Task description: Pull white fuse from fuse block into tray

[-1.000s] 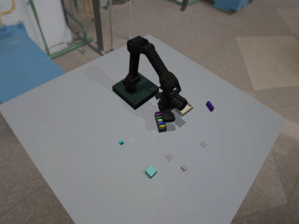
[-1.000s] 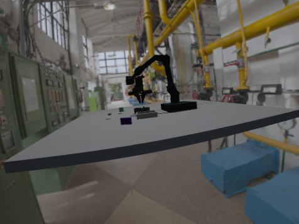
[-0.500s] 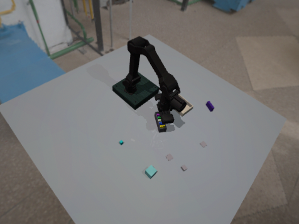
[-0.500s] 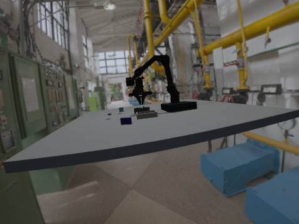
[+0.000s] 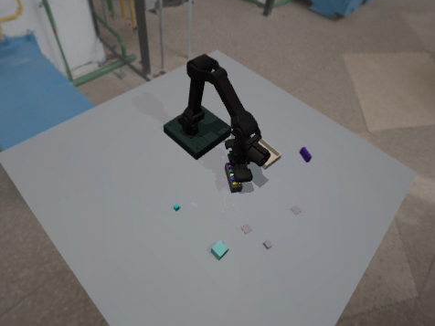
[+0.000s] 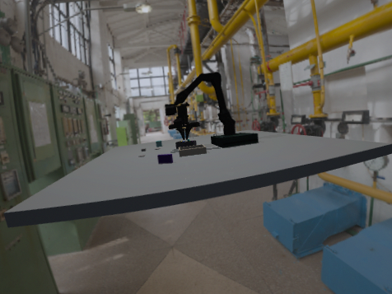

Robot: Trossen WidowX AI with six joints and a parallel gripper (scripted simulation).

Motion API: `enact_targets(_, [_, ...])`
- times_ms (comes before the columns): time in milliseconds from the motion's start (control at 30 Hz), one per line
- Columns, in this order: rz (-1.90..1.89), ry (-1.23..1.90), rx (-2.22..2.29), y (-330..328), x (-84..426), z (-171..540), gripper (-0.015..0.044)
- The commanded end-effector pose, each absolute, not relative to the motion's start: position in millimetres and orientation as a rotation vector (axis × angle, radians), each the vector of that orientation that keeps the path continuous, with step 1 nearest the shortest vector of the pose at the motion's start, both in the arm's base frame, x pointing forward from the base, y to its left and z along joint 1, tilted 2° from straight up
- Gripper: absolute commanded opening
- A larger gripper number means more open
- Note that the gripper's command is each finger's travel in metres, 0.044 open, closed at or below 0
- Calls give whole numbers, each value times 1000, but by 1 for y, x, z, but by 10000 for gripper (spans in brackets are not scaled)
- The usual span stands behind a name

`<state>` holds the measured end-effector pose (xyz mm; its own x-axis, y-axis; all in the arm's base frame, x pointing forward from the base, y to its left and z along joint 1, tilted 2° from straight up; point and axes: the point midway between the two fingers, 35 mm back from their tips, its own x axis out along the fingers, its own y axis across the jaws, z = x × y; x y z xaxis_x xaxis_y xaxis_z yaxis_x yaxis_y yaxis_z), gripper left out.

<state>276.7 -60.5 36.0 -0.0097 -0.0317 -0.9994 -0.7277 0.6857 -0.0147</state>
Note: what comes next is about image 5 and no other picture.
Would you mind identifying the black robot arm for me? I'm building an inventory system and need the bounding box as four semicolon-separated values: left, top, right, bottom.
177;55;271;167

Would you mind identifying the beige shallow tray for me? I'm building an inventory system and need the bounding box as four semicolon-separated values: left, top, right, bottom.
259;138;281;170

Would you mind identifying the light teal cube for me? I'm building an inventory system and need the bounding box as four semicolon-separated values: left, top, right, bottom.
210;240;228;260

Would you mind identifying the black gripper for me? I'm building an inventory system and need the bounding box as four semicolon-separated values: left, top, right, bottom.
225;139;253;184

